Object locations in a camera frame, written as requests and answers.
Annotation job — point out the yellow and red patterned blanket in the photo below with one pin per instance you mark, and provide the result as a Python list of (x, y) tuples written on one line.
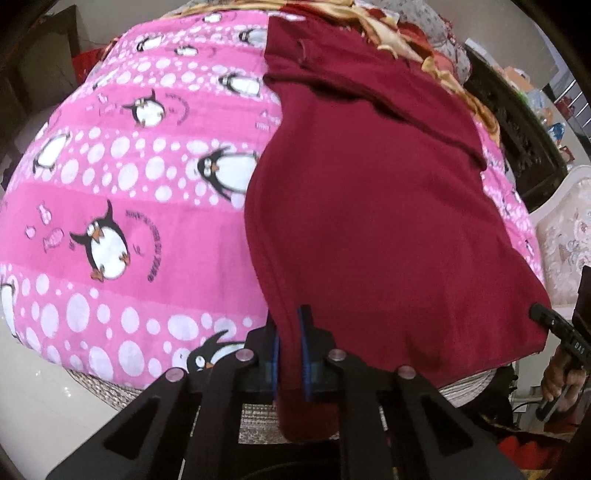
[(392, 37)]

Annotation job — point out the pink penguin print blanket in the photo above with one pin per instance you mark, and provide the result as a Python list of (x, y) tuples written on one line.
[(115, 184)]

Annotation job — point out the white floral upholstered chair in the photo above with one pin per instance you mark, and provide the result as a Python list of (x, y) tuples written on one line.
[(563, 240)]

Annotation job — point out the dark wooden table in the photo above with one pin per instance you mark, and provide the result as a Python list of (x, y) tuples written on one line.
[(41, 64)]

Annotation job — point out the red cloth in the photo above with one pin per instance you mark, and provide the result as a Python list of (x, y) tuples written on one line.
[(526, 454)]

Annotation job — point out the person's right hand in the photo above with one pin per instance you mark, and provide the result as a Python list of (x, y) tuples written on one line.
[(556, 376)]

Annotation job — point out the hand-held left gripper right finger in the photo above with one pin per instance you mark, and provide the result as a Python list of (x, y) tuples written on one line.
[(305, 355)]

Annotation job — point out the red plastic tub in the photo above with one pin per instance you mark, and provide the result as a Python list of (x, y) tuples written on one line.
[(87, 64)]

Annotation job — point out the maroon garment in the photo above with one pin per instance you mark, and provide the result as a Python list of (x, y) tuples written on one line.
[(369, 207)]

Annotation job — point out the dark carved wooden headboard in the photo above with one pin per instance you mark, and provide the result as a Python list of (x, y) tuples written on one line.
[(517, 138)]

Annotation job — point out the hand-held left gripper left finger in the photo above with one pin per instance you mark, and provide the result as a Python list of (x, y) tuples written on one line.
[(275, 364)]

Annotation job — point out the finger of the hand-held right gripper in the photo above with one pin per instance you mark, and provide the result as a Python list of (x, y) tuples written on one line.
[(542, 316)]

